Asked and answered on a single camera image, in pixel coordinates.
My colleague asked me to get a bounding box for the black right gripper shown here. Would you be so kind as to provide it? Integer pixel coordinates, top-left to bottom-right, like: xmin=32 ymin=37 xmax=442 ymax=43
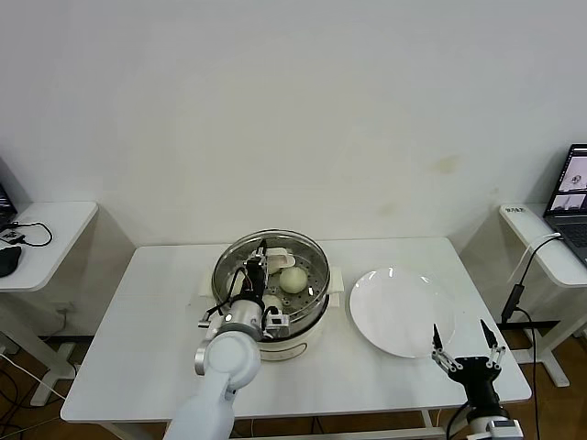
xmin=430 ymin=319 xmax=506 ymax=413

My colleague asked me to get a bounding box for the black computer mouse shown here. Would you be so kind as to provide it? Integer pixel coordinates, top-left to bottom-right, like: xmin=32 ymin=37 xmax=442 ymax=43
xmin=0 ymin=245 xmax=23 ymax=279

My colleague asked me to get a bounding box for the cream electric cooker base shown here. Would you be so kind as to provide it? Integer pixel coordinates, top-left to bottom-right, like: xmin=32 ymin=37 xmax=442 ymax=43
xmin=199 ymin=265 xmax=345 ymax=364

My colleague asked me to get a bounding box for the perforated steel steamer basket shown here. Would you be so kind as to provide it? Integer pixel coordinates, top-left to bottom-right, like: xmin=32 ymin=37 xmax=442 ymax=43
xmin=212 ymin=231 xmax=332 ymax=343

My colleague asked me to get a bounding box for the white floor cable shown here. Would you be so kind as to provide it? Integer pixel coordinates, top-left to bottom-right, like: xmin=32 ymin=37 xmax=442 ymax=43
xmin=0 ymin=350 xmax=65 ymax=400

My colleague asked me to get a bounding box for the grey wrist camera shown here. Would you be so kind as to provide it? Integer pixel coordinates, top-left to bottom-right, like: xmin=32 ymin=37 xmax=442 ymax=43
xmin=485 ymin=419 xmax=524 ymax=440
xmin=263 ymin=307 xmax=291 ymax=340

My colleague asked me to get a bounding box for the round glass pot lid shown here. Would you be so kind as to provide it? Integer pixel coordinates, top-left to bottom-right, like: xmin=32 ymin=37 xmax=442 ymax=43
xmin=213 ymin=228 xmax=331 ymax=317

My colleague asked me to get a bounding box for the black cable with square adapter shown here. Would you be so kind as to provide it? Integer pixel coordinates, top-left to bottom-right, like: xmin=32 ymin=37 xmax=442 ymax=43
xmin=1 ymin=221 xmax=53 ymax=248

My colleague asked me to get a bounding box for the open black laptop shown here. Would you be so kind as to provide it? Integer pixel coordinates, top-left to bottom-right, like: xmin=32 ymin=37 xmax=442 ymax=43
xmin=0 ymin=155 xmax=18 ymax=230

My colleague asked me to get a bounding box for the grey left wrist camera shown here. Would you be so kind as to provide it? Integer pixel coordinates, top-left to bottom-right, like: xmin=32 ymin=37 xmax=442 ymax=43
xmin=263 ymin=307 xmax=291 ymax=340

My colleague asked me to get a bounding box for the black floor bar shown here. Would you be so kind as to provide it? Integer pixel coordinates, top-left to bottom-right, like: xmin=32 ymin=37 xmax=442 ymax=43
xmin=497 ymin=320 xmax=561 ymax=329

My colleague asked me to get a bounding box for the round white plate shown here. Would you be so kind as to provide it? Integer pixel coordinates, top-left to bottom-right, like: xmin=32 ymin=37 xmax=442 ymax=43
xmin=349 ymin=268 xmax=457 ymax=359

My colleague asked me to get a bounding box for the white rectangular table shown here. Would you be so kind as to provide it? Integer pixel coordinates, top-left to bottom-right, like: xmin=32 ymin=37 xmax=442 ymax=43
xmin=60 ymin=236 xmax=533 ymax=440

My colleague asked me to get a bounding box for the black cable with inline adapter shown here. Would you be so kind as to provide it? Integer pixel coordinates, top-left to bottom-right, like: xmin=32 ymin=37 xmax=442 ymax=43
xmin=500 ymin=236 xmax=561 ymax=440

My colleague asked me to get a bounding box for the white side table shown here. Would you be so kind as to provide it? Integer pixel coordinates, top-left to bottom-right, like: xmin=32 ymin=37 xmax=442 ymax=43
xmin=0 ymin=200 xmax=99 ymax=407
xmin=498 ymin=203 xmax=587 ymax=391

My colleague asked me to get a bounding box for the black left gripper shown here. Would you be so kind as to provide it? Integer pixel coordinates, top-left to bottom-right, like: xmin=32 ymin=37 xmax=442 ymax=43
xmin=242 ymin=237 xmax=270 ymax=303

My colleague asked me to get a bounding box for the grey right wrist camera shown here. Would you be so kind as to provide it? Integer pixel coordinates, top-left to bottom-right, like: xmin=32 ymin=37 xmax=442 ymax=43
xmin=485 ymin=419 xmax=524 ymax=440

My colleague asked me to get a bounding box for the open grey laptop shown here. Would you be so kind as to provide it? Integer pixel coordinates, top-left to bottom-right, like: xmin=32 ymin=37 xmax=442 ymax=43
xmin=543 ymin=144 xmax=587 ymax=267

